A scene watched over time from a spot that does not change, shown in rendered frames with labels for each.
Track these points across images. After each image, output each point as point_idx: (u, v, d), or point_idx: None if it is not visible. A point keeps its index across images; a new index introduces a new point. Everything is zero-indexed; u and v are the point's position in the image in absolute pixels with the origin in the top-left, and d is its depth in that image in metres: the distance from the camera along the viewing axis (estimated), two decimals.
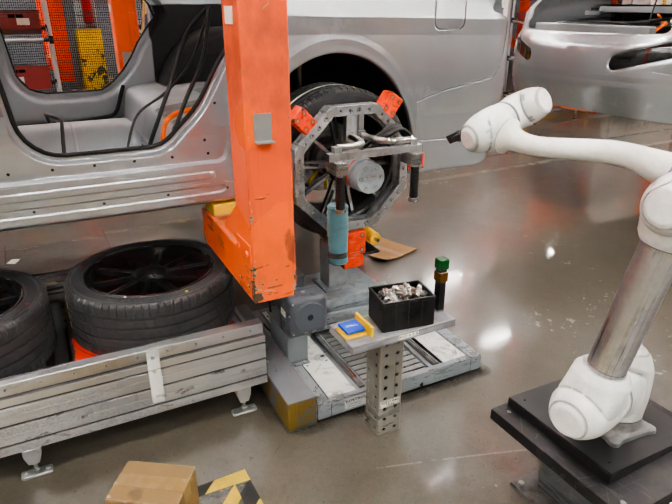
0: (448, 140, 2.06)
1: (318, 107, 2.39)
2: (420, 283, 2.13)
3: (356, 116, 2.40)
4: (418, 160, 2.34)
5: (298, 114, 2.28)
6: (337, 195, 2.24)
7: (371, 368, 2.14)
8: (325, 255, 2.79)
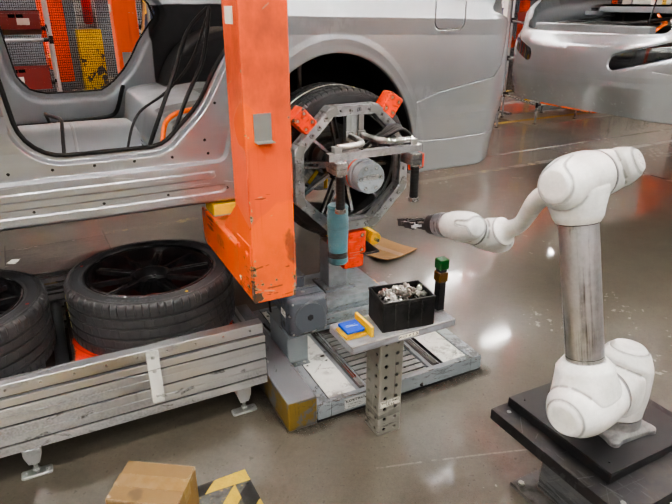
0: None
1: (318, 107, 2.39)
2: (420, 283, 2.13)
3: (356, 116, 2.40)
4: (418, 160, 2.34)
5: (298, 114, 2.28)
6: (337, 195, 2.24)
7: (371, 368, 2.14)
8: (325, 255, 2.79)
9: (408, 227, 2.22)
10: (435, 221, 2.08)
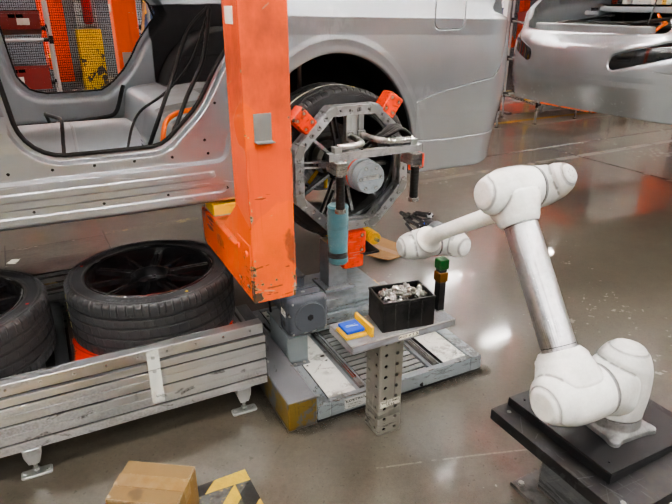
0: (401, 215, 2.60)
1: (318, 107, 2.39)
2: (420, 283, 2.13)
3: (356, 116, 2.40)
4: (418, 160, 2.34)
5: (298, 114, 2.28)
6: (337, 195, 2.24)
7: (371, 368, 2.14)
8: (325, 255, 2.79)
9: (422, 212, 2.50)
10: None
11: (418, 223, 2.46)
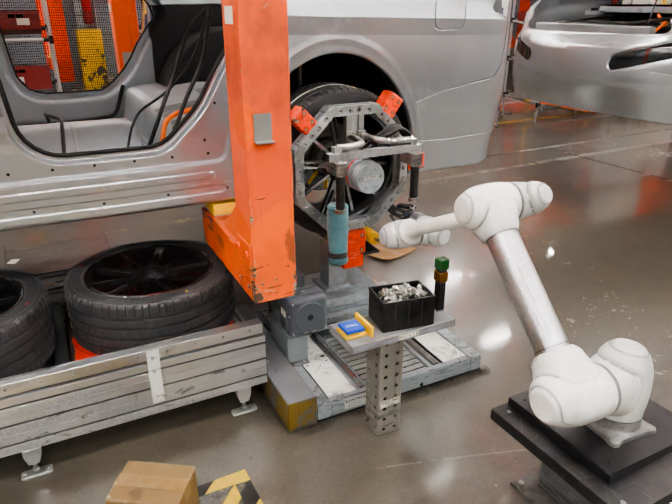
0: None
1: (318, 107, 2.39)
2: (420, 283, 2.13)
3: (356, 116, 2.40)
4: (418, 160, 2.34)
5: (298, 114, 2.28)
6: (337, 195, 2.24)
7: (371, 368, 2.14)
8: (325, 255, 2.79)
9: (406, 204, 2.61)
10: None
11: (401, 214, 2.57)
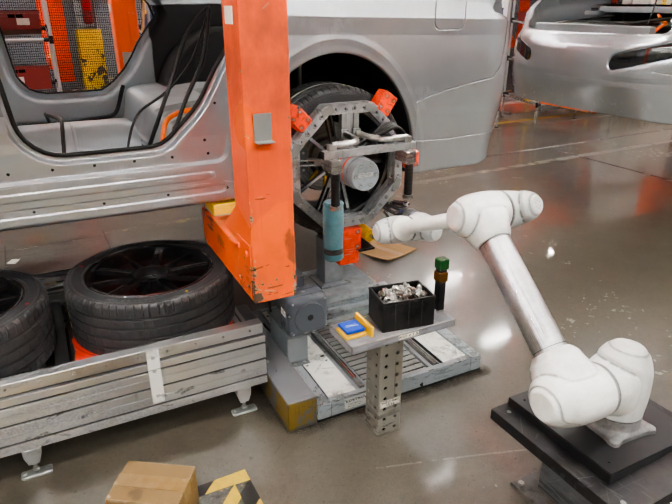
0: None
1: (314, 105, 2.43)
2: (420, 283, 2.13)
3: (351, 114, 2.43)
4: (412, 158, 2.38)
5: (294, 112, 2.31)
6: (332, 192, 2.27)
7: (371, 368, 2.14)
8: (321, 252, 2.82)
9: (399, 200, 2.65)
10: None
11: (395, 211, 2.61)
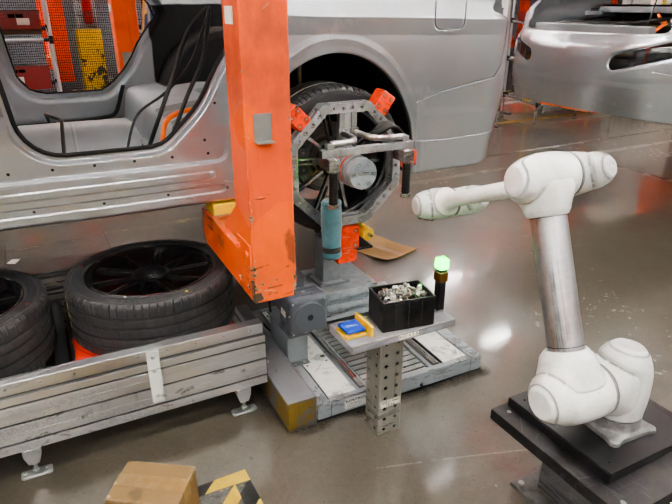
0: (418, 216, 2.53)
1: (312, 105, 2.44)
2: (420, 283, 2.13)
3: (349, 114, 2.45)
4: (410, 157, 2.39)
5: (292, 112, 2.33)
6: (330, 191, 2.29)
7: (371, 368, 2.14)
8: (320, 250, 2.84)
9: None
10: None
11: None
